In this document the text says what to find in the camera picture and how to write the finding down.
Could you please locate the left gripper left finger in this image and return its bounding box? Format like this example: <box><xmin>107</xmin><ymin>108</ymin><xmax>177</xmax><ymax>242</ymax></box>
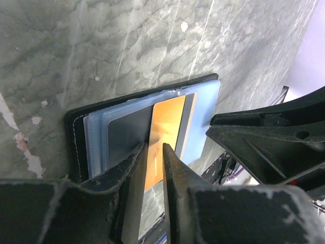
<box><xmin>1</xmin><ymin>143</ymin><xmax>148</xmax><ymax>243</ymax></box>

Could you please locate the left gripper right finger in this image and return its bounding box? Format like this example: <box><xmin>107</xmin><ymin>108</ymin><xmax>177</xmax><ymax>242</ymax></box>
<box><xmin>162</xmin><ymin>144</ymin><xmax>324</xmax><ymax>243</ymax></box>

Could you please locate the black leather card holder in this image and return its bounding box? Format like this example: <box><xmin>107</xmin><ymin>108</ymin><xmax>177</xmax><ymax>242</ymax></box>
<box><xmin>64</xmin><ymin>73</ymin><xmax>220</xmax><ymax>182</ymax></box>

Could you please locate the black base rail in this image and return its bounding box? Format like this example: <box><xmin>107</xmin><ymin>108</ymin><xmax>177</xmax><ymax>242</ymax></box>
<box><xmin>201</xmin><ymin>151</ymin><xmax>244</xmax><ymax>185</ymax></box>

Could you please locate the black credit card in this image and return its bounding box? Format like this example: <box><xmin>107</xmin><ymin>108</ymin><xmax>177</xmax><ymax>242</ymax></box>
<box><xmin>107</xmin><ymin>106</ymin><xmax>153</xmax><ymax>168</ymax></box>

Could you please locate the gold credit card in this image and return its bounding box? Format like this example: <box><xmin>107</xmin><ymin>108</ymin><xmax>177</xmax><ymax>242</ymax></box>
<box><xmin>121</xmin><ymin>91</ymin><xmax>199</xmax><ymax>244</ymax></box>

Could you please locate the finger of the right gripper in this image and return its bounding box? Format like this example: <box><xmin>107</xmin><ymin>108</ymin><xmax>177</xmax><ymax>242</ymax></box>
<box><xmin>206</xmin><ymin>88</ymin><xmax>324</xmax><ymax>191</ymax></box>

